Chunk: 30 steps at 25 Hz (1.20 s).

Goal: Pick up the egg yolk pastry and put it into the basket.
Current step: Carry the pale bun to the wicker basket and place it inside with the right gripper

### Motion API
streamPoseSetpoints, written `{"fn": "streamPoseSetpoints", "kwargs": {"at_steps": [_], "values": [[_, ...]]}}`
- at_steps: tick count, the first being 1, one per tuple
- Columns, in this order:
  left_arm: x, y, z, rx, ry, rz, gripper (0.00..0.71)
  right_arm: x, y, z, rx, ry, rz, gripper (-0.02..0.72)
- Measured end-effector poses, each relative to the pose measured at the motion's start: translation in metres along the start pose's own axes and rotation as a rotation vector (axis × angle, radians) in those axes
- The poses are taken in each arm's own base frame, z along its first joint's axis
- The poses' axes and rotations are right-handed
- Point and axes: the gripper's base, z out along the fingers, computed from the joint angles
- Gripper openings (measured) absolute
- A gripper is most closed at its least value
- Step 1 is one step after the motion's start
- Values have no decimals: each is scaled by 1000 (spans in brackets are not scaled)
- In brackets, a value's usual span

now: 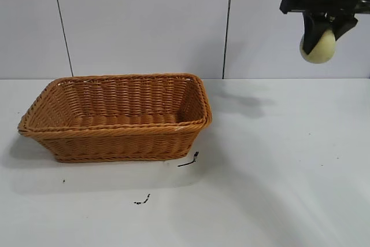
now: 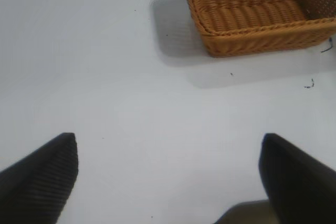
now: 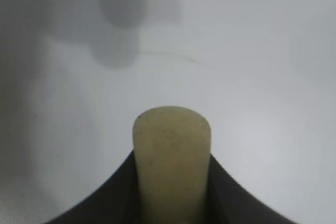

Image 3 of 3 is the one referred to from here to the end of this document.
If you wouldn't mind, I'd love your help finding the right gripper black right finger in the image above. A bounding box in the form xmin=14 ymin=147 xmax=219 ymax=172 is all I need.
xmin=202 ymin=153 xmax=290 ymax=224

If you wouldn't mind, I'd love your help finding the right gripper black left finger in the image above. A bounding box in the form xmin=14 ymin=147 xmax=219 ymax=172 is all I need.
xmin=46 ymin=149 xmax=144 ymax=224

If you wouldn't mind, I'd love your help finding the pale yellow egg yolk pastry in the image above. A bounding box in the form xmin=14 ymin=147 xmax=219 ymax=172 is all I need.
xmin=132 ymin=105 xmax=212 ymax=224

